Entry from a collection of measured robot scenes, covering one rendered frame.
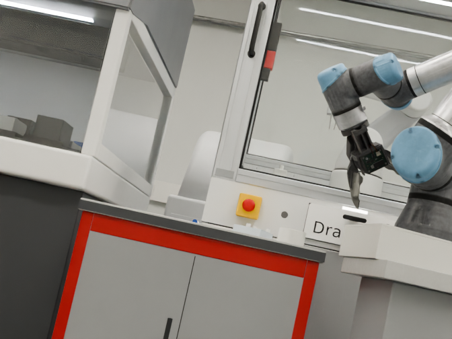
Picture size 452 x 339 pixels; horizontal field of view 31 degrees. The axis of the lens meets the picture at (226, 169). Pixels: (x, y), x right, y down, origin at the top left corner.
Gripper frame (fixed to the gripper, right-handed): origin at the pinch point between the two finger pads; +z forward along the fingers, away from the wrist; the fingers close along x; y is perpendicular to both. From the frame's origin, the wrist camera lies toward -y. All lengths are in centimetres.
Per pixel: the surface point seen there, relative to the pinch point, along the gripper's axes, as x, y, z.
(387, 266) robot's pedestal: -10.6, 30.8, 6.1
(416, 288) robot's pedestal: -6.3, 26.9, 15.1
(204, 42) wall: -7, -421, -54
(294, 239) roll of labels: -25.0, -0.6, 0.5
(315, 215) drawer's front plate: -14, -50, 10
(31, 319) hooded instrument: -104, -35, -2
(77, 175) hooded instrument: -73, -38, -35
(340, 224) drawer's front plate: -8, -48, 15
